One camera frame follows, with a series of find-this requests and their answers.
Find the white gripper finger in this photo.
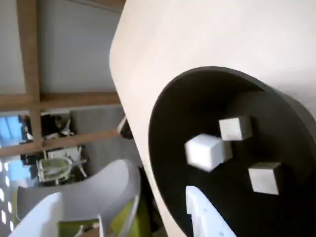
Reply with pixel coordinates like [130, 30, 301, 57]
[9, 192, 63, 237]
[185, 186, 236, 237]

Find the black pot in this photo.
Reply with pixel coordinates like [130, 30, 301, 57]
[147, 66, 316, 237]

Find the white office chair green seat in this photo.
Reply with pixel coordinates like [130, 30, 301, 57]
[36, 145, 88, 186]

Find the wooden partition frame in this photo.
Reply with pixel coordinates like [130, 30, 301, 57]
[0, 0, 126, 158]

